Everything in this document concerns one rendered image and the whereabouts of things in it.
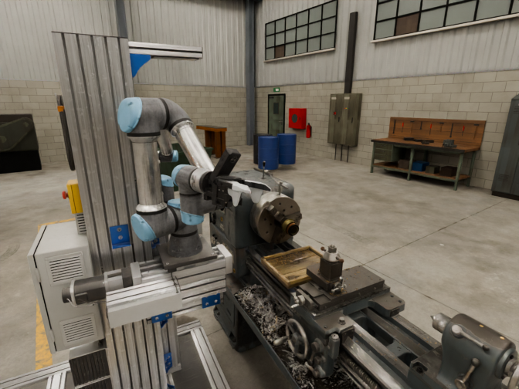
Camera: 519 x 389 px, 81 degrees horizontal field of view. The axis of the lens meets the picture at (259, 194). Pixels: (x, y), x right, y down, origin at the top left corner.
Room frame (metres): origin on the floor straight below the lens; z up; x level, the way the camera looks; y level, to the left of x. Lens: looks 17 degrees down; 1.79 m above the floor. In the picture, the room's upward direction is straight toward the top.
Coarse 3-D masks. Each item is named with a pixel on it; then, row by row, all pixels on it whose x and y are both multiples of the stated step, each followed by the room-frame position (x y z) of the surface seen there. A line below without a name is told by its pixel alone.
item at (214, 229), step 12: (216, 228) 2.16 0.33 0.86; (216, 240) 2.13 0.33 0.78; (228, 240) 1.96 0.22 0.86; (240, 252) 1.83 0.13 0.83; (240, 264) 1.83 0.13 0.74; (240, 276) 1.84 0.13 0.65; (252, 276) 1.86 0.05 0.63; (228, 300) 2.02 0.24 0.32; (216, 312) 2.26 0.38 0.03; (228, 312) 2.02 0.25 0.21; (228, 324) 2.01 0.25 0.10; (240, 324) 1.85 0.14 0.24; (228, 336) 1.97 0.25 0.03; (240, 336) 1.85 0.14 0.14; (252, 336) 1.89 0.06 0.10; (240, 348) 1.83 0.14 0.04
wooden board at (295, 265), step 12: (288, 252) 1.70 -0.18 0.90; (300, 252) 1.73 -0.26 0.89; (312, 252) 1.73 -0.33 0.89; (264, 264) 1.59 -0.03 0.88; (276, 264) 1.58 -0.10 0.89; (288, 264) 1.58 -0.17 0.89; (300, 264) 1.58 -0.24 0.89; (312, 264) 1.58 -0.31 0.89; (276, 276) 1.47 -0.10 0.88; (288, 276) 1.45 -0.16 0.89; (300, 276) 1.45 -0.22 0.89; (288, 288) 1.37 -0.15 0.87
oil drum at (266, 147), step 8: (264, 136) 8.80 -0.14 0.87; (272, 136) 8.80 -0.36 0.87; (264, 144) 8.29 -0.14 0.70; (272, 144) 8.28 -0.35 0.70; (264, 152) 8.29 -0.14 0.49; (272, 152) 8.28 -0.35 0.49; (264, 160) 8.29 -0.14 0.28; (272, 160) 8.28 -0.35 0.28; (264, 168) 8.28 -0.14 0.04; (272, 168) 8.28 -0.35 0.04
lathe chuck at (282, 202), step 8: (264, 200) 1.79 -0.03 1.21; (272, 200) 1.75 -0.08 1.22; (280, 200) 1.78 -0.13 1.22; (288, 200) 1.81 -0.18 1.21; (256, 208) 1.77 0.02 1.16; (264, 208) 1.73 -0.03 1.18; (280, 208) 1.78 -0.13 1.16; (288, 208) 1.81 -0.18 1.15; (296, 208) 1.83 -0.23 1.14; (256, 216) 1.74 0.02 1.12; (264, 216) 1.73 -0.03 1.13; (272, 216) 1.75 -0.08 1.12; (256, 224) 1.72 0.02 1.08; (264, 224) 1.73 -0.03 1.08; (272, 224) 1.75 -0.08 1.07; (280, 224) 1.82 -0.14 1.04; (256, 232) 1.77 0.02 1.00; (264, 232) 1.73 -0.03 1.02; (272, 232) 1.75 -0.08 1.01; (280, 240) 1.78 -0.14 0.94
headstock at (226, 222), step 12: (264, 180) 2.13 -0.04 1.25; (276, 180) 2.13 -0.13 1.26; (264, 192) 1.91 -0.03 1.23; (288, 192) 1.99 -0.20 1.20; (252, 204) 1.86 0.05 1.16; (216, 216) 2.20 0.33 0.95; (228, 216) 1.93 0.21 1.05; (240, 216) 1.82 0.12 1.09; (228, 228) 1.93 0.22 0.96; (240, 228) 1.82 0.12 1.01; (240, 240) 1.82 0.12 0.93; (252, 240) 1.86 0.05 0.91; (264, 240) 1.90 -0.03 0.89
